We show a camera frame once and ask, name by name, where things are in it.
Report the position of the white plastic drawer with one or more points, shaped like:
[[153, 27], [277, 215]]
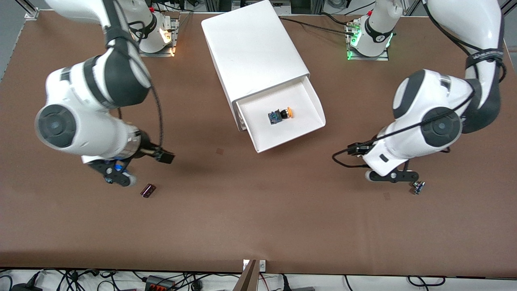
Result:
[[291, 129], [243, 126], [241, 118]]

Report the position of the yellow push button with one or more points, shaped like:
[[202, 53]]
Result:
[[278, 116]]

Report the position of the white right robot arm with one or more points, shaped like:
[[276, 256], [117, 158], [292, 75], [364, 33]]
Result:
[[80, 121]]

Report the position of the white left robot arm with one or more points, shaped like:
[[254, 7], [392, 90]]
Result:
[[428, 101]]

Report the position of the white drawer cabinet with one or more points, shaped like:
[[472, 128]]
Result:
[[250, 48]]

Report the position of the small metal tee fitting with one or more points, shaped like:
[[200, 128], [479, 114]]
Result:
[[418, 187]]

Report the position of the dark purple small block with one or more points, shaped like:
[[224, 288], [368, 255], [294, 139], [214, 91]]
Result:
[[148, 190]]

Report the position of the black orange power strip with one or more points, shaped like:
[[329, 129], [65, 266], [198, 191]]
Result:
[[159, 283]]

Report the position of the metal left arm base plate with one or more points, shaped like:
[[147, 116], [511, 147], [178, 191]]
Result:
[[367, 58]]

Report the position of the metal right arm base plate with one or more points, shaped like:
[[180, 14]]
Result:
[[161, 53]]

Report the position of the aluminium frame strut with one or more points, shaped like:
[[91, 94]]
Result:
[[509, 5], [30, 12]]

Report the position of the grey camera post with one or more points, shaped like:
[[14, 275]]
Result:
[[247, 279]]

